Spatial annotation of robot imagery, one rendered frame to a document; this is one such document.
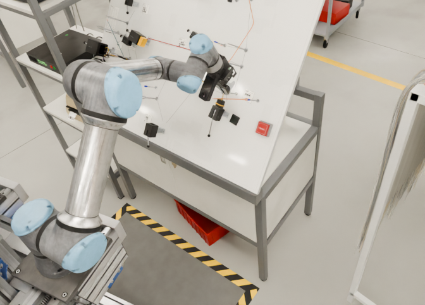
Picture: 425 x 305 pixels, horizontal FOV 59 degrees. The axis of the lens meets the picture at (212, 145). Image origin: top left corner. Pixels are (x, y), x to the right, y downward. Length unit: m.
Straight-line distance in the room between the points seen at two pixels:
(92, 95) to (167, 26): 1.06
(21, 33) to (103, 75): 3.60
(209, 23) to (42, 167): 2.16
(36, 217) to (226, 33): 1.10
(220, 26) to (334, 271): 1.55
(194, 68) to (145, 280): 1.58
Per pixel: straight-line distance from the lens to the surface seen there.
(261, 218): 1.84
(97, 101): 0.95
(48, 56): 2.46
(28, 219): 1.13
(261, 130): 1.58
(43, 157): 3.58
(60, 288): 1.25
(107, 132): 0.97
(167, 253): 2.57
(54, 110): 2.84
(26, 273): 1.33
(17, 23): 4.49
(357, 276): 2.13
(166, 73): 1.33
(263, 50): 1.65
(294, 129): 2.04
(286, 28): 1.62
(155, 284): 2.49
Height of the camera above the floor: 2.17
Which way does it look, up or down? 44 degrees down
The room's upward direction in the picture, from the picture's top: 9 degrees counter-clockwise
